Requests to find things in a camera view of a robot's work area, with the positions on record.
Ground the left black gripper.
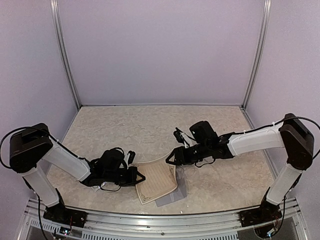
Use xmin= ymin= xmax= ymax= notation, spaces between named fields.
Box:
xmin=104 ymin=166 xmax=146 ymax=187

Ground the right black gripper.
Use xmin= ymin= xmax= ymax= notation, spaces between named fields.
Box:
xmin=165 ymin=142 xmax=210 ymax=166

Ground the beige letter paper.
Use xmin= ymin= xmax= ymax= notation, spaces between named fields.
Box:
xmin=133 ymin=153 xmax=178 ymax=205

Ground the grey envelope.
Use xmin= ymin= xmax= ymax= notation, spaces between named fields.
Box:
xmin=155 ymin=167 xmax=187 ymax=207

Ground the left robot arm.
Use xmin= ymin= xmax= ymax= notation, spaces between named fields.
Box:
xmin=7 ymin=123 xmax=146 ymax=223

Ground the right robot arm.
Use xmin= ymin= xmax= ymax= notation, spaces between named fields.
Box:
xmin=165 ymin=113 xmax=319 ymax=222

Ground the sticker sheet with seals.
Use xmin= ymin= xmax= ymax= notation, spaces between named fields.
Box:
xmin=91 ymin=185 xmax=104 ymax=192

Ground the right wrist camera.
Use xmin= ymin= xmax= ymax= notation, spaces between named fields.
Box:
xmin=173 ymin=127 xmax=192 ymax=149

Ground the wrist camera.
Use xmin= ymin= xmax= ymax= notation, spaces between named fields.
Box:
xmin=124 ymin=150 xmax=136 ymax=168
xmin=173 ymin=127 xmax=192 ymax=149

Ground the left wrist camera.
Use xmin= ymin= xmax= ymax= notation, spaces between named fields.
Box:
xmin=124 ymin=150 xmax=136 ymax=168

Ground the front aluminium rail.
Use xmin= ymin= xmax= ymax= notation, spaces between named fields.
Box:
xmin=24 ymin=207 xmax=301 ymax=240

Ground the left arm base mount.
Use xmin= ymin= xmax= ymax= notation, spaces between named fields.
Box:
xmin=43 ymin=188 xmax=88 ymax=228

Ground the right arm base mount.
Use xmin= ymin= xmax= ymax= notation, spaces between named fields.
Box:
xmin=239 ymin=194 xmax=283 ymax=228

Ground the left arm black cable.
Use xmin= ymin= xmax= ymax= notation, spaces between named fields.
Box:
xmin=0 ymin=126 xmax=126 ymax=193

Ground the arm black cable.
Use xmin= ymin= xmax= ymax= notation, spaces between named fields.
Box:
xmin=0 ymin=126 xmax=126 ymax=193
xmin=272 ymin=117 xmax=320 ymax=161

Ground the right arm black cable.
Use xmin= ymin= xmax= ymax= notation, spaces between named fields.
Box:
xmin=272 ymin=117 xmax=320 ymax=161

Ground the right aluminium frame post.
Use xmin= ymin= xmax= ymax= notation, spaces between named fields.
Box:
xmin=241 ymin=0 xmax=272 ymax=112

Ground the aluminium frame post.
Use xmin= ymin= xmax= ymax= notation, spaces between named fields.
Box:
xmin=50 ymin=0 xmax=82 ymax=111
xmin=241 ymin=0 xmax=272 ymax=112

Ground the left aluminium frame post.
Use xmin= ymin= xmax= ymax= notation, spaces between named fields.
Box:
xmin=50 ymin=0 xmax=82 ymax=111

